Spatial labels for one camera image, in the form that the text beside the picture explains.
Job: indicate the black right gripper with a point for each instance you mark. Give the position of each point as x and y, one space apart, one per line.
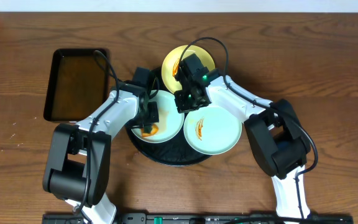
182 106

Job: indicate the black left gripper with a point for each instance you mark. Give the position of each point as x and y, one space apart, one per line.
148 125

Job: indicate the orange green sponge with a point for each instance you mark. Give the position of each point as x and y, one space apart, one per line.
149 130

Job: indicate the light green plate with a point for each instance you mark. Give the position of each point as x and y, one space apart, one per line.
170 120
212 130

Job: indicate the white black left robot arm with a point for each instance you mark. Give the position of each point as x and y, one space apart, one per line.
77 169

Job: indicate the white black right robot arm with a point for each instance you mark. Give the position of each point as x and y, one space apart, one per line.
278 142

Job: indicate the black round tray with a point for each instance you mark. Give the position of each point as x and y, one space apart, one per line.
174 152

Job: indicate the black rectangular water tray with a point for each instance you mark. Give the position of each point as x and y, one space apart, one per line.
77 86

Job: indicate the yellow plate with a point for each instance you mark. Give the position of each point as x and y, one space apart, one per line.
171 61

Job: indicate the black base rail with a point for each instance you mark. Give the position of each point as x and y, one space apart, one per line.
141 218

